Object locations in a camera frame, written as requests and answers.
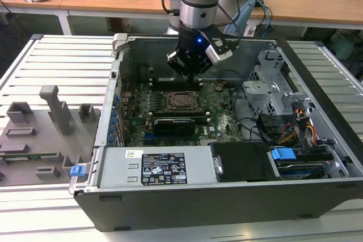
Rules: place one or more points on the green motherboard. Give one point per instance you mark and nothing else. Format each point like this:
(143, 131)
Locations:
(221, 123)

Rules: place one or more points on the grey parts rack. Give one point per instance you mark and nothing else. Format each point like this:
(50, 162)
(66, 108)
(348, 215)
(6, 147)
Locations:
(42, 140)

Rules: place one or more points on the pale blue teach pendant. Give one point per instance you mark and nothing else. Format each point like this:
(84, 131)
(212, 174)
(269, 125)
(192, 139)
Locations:
(244, 15)

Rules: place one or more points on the blue case latch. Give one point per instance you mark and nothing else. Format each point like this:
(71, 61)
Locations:
(77, 171)

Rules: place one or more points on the wooden desk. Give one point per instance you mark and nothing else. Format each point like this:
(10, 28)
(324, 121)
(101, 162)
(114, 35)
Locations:
(113, 1)

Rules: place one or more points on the green RAM stick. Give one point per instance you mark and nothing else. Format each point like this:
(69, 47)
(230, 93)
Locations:
(37, 156)

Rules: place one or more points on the silver drive cage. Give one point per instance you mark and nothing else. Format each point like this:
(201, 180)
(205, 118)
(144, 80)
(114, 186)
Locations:
(261, 91)

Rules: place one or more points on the CPU with silver top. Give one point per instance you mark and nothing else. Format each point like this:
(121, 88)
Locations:
(182, 99)

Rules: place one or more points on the black RAM slot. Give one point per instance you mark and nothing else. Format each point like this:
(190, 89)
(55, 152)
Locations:
(181, 114)
(173, 84)

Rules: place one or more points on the metal locking lever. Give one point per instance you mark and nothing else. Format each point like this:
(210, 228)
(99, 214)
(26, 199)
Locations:
(185, 110)

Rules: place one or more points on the hard disk in blue carrier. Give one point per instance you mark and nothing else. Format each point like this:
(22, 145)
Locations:
(283, 157)

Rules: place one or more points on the brown cardboard box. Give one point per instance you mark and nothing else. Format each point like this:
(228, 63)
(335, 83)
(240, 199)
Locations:
(120, 23)

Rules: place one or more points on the CPU socket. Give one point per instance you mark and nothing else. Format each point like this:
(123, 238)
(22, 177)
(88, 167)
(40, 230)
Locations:
(169, 107)

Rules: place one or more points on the black open PC case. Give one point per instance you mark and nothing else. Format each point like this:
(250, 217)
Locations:
(198, 210)

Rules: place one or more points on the silver power supply unit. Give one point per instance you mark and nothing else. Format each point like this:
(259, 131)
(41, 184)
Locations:
(113, 168)

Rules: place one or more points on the black graphics card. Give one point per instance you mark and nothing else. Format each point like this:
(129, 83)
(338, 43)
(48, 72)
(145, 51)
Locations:
(173, 127)

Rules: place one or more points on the black plastic shroud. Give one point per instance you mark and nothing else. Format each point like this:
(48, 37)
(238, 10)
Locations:
(244, 162)

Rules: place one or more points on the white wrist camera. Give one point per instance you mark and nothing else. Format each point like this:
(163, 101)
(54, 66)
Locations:
(217, 56)

